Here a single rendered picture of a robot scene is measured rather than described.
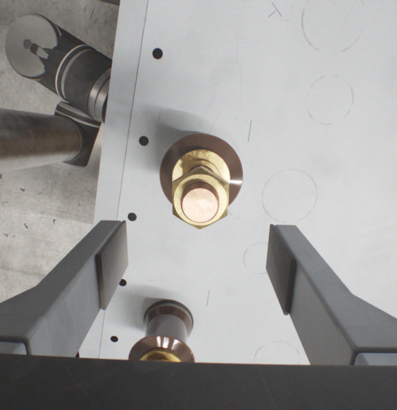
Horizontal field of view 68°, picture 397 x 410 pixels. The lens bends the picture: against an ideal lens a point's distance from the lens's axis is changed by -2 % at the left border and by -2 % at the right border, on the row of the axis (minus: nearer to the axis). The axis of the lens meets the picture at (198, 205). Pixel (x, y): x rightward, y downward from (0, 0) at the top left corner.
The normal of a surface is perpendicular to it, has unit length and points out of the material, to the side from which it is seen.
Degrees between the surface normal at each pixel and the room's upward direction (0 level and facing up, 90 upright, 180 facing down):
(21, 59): 12
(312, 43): 0
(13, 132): 91
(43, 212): 0
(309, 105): 0
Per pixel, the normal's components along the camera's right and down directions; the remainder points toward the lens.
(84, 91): -0.32, 0.36
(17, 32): -0.18, 0.15
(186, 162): -0.02, 0.29
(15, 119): 0.79, -0.60
